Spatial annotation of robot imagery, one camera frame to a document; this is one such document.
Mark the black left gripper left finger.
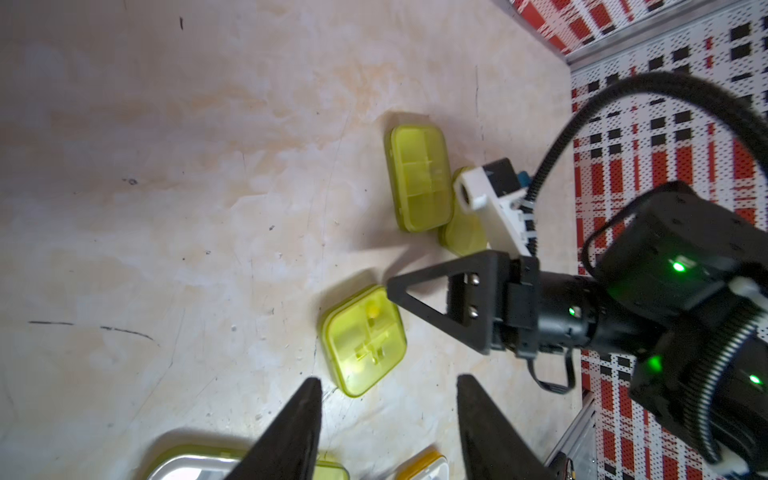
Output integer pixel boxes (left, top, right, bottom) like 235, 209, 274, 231
226, 377, 323, 480

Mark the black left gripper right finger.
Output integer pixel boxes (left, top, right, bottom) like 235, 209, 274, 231
457, 374, 555, 480

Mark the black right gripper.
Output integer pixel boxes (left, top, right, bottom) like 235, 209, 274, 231
386, 250, 660, 359

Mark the green pillbox white tray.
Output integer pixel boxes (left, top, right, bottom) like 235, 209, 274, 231
385, 125, 452, 233

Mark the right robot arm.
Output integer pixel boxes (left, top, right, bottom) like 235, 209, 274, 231
386, 181, 767, 478

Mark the black corrugated right cable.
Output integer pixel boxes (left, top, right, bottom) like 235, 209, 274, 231
524, 71, 768, 205

